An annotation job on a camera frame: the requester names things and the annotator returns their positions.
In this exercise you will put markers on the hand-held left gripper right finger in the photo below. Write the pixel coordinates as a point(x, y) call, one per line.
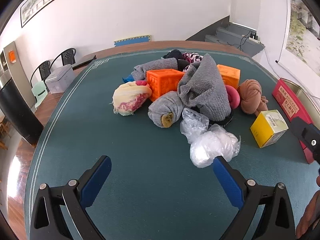
point(228, 180)

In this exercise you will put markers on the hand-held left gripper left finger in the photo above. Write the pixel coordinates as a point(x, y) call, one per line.
point(96, 180)

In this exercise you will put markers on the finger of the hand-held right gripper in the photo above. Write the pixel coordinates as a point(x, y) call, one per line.
point(306, 132)

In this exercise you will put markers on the white plastic bag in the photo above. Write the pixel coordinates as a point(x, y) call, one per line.
point(212, 147)

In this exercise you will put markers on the red box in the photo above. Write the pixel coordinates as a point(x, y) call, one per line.
point(287, 100)

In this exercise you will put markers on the yellow carton box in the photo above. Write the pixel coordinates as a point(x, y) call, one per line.
point(265, 130)

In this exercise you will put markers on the black fabric band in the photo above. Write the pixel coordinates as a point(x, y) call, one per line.
point(226, 121)

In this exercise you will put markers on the clear plastic bag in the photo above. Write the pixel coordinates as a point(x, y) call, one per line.
point(193, 122)

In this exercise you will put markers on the brown stocking bundle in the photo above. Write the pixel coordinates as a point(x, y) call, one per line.
point(250, 95)

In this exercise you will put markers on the cream and pink towel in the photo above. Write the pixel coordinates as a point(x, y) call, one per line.
point(130, 97)

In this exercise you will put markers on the small orange toy cube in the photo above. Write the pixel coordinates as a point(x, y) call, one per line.
point(230, 75)

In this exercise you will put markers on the large grey knit cloth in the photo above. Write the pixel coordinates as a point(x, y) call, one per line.
point(207, 85)

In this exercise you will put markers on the grey and yellow sock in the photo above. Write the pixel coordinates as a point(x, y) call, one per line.
point(162, 105)

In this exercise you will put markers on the blue snack packet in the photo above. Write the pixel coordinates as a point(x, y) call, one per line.
point(128, 78)

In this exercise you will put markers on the large orange toy cube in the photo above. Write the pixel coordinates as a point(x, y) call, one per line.
point(162, 82)

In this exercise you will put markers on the grey ribbed sock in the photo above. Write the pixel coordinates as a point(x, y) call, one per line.
point(155, 65)

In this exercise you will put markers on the person's right hand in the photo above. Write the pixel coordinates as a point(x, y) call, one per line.
point(308, 220)

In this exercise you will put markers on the hanging scroll painting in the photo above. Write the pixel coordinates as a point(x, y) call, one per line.
point(305, 37)

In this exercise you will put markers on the light green plastic chair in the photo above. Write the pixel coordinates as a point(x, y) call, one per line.
point(38, 92)

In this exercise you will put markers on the grey tin box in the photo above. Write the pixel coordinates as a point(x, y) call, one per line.
point(58, 80)

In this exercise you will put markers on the power strip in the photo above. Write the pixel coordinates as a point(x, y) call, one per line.
point(255, 37)

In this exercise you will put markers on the black flat case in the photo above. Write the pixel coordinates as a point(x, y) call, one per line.
point(83, 62)

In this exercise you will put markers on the grey stairs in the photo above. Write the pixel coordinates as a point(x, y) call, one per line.
point(232, 36)

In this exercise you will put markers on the small pink leopard sock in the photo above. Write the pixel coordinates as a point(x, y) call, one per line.
point(192, 56)

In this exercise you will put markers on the black knit sock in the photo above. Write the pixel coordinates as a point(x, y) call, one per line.
point(175, 53)

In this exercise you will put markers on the grey cabinet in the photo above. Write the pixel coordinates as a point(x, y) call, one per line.
point(15, 67)

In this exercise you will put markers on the blue foam mat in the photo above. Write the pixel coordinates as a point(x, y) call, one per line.
point(132, 41)

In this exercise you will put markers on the orange sticky note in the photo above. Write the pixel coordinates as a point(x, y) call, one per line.
point(12, 56)

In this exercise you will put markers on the framed wall picture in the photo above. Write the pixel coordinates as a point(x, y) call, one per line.
point(40, 3)

